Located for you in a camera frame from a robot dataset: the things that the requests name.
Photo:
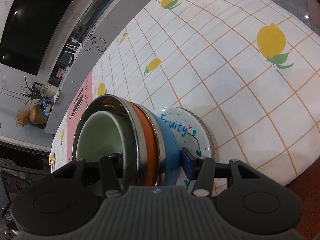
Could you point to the blue snack bag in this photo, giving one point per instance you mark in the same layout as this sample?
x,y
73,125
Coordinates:
x,y
48,102

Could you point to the white fruity printed plate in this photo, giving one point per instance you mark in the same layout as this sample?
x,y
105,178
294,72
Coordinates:
x,y
179,128

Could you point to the white wifi router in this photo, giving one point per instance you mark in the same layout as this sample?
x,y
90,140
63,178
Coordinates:
x,y
72,47

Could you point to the white plant pot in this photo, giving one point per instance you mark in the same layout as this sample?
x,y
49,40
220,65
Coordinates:
x,y
50,90

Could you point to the black television screen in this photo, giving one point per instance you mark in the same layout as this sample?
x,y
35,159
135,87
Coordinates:
x,y
28,31

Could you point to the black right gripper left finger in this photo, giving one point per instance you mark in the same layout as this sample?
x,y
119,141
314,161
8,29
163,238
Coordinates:
x,y
111,168

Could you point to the yellow cloth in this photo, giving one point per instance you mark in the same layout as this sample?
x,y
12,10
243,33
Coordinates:
x,y
52,162

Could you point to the pink checkered lemon tablecloth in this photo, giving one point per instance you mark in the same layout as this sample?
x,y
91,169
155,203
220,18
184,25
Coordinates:
x,y
248,68

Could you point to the grey tv console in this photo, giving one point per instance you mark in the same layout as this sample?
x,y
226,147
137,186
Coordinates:
x,y
112,22

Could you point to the orange steel bowl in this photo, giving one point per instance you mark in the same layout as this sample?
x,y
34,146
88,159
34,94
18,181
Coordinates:
x,y
114,104

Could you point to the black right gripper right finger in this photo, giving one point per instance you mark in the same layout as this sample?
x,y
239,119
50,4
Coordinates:
x,y
200,171

